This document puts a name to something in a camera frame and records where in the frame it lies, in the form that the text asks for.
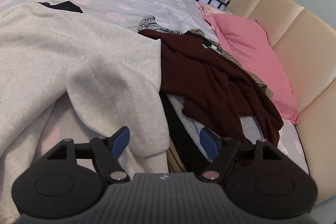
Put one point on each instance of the maroon garment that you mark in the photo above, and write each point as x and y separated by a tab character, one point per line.
210	77

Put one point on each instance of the beige padded headboard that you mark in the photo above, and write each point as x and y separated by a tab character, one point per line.
309	61

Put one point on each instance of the light grey garment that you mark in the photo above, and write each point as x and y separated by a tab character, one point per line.
183	119

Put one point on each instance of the pink dotted pillow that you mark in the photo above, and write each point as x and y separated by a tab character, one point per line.
210	9

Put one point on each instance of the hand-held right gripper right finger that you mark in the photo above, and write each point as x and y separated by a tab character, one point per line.
208	142

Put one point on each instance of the white sweatshirt with navy lining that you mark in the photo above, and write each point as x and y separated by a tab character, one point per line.
52	56

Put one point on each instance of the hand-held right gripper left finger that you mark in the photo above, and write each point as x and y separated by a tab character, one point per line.
120	142

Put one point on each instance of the grey patterned garment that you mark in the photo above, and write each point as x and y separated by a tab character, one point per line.
149	24

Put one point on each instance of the black garment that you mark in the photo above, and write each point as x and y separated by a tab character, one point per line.
178	140

